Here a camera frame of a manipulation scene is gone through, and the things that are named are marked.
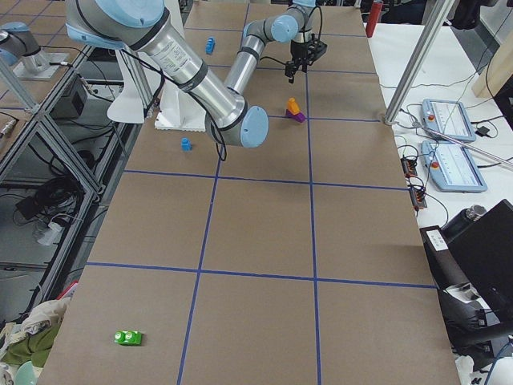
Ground orange trapezoid block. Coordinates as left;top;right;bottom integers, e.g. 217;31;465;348
286;97;301;115

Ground green two-stud block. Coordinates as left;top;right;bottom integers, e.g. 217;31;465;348
114;330;143;346

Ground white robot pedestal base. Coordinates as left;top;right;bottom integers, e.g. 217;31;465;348
155;83;205;132

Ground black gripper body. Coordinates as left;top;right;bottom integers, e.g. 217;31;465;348
290;41;314;64

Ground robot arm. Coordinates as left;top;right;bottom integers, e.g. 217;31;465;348
66;1;326;148

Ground purple trapezoid block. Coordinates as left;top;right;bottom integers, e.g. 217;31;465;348
285;110;306;123

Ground red cylinder bottle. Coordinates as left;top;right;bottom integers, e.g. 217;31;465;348
366;0;383;39

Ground lower teach pendant tablet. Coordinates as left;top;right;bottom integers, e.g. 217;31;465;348
421;140;487;193

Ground upper teach pendant tablet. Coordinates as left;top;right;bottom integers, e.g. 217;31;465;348
422;99;476;143

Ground small blue block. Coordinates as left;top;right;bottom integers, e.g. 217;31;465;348
181;137;192;152

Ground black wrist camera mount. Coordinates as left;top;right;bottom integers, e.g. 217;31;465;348
309;34;328;63

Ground teach pendant tablet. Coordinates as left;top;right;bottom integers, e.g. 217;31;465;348
422;99;476;143
421;140;487;193

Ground long blue four-stud block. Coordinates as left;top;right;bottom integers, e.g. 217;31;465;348
205;36;216;55

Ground brown paper table mat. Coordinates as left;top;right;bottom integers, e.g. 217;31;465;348
39;7;458;384

